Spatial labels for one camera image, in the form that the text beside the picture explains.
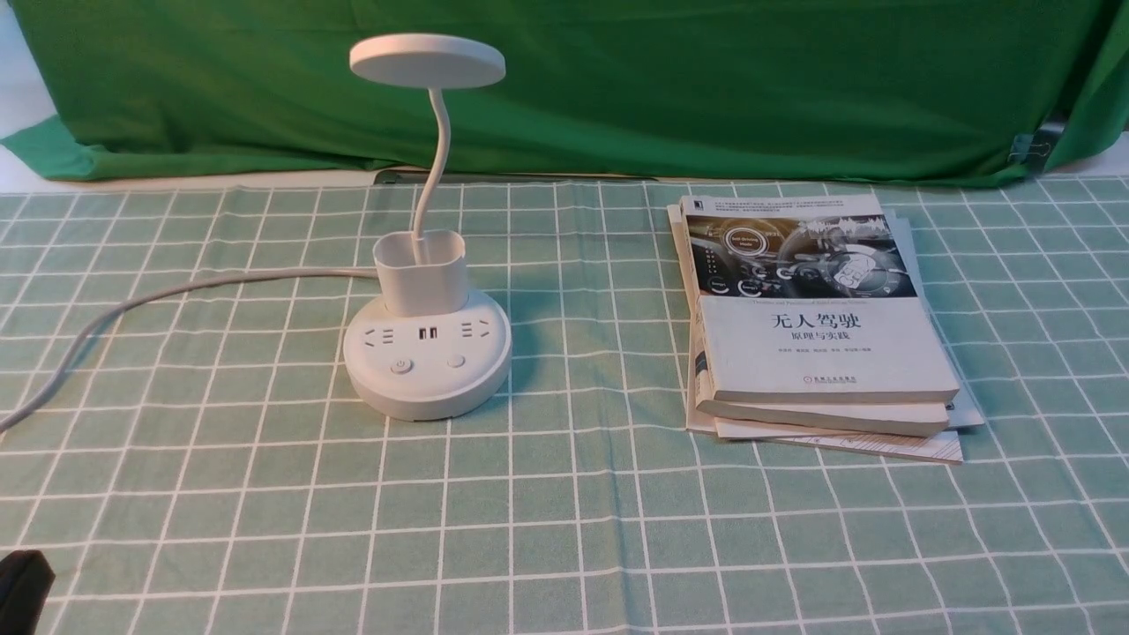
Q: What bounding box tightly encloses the white desk lamp with sockets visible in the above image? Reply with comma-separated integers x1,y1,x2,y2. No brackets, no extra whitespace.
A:
342,33,511,421

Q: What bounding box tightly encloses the green checked tablecloth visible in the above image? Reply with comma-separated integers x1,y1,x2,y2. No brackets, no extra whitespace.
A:
1,177,1128,634

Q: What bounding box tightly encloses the white lamp power cable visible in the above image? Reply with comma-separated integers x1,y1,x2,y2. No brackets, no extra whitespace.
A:
0,267,380,433

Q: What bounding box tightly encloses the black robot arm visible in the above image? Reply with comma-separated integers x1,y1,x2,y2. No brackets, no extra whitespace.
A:
1,549,56,634

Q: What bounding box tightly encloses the top white driving book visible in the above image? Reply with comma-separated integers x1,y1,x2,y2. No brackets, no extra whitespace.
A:
679,194,961,406

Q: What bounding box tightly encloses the bottom thin book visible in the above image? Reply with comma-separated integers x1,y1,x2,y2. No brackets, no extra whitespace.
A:
666,205,984,466

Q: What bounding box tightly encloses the metal binder clip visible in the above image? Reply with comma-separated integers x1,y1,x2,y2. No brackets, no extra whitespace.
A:
1007,121,1065,176

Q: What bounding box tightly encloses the green backdrop cloth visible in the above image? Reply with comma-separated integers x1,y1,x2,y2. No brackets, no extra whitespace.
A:
3,1,1126,186

